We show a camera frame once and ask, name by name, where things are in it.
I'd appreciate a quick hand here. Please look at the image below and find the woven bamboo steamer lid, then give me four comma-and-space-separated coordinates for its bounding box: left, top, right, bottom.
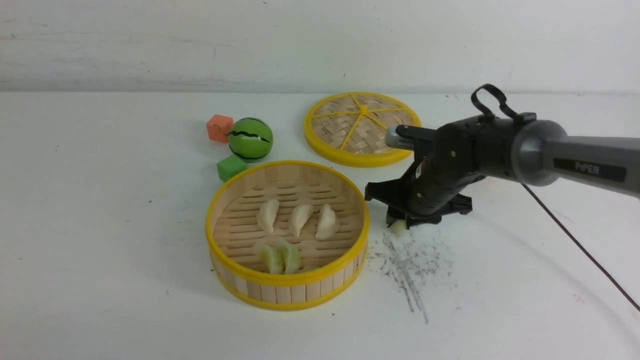
302, 91, 422, 167

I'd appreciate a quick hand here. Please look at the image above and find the green foam cube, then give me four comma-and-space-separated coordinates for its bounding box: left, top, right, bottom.
215, 154, 248, 183

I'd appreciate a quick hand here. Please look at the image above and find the orange foam cube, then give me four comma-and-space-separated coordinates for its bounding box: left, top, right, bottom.
206, 114, 234, 144

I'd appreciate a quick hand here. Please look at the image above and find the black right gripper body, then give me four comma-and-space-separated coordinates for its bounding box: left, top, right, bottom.
364, 157, 485, 229

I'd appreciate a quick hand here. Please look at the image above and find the bamboo steamer tray yellow rim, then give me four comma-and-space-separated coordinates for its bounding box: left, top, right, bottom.
205, 161, 370, 312

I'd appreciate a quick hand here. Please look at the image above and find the cream dumpling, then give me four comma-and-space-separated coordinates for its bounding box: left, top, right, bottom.
315, 203, 341, 240
256, 199, 280, 234
287, 203, 314, 239

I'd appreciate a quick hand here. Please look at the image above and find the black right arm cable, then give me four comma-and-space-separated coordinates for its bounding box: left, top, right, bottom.
520, 183, 640, 312

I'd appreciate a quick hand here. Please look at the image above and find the pale green dumpling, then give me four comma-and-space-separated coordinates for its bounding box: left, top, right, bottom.
388, 219, 408, 237
275, 239, 302, 275
253, 243, 285, 274

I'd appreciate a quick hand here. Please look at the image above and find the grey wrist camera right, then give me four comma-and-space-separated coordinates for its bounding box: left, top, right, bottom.
384, 125, 437, 152

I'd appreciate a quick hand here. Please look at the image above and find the green toy watermelon ball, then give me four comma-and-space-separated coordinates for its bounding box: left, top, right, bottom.
227, 117, 274, 163

